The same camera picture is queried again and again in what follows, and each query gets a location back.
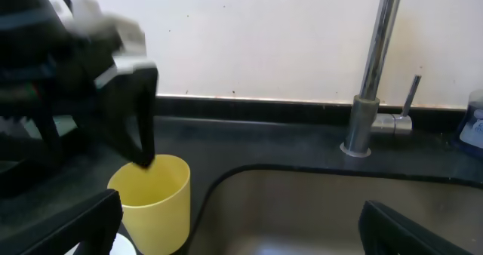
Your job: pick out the yellow cup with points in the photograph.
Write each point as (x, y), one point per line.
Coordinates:
(162, 217)

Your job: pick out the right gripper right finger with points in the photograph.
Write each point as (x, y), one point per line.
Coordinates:
(392, 236)

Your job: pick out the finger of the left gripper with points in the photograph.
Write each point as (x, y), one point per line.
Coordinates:
(148, 134)
(49, 134)

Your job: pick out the blue soap bottle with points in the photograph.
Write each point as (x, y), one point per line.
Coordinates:
(473, 130)

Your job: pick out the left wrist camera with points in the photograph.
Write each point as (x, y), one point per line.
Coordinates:
(113, 32)

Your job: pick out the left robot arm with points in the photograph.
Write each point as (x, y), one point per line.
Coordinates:
(26, 6)

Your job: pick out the steel tap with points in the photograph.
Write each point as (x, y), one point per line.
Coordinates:
(377, 59)

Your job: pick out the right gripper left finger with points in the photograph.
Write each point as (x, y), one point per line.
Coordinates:
(56, 232)

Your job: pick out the steel sink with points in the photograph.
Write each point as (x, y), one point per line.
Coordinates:
(302, 209)

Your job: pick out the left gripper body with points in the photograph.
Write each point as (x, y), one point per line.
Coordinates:
(56, 74)

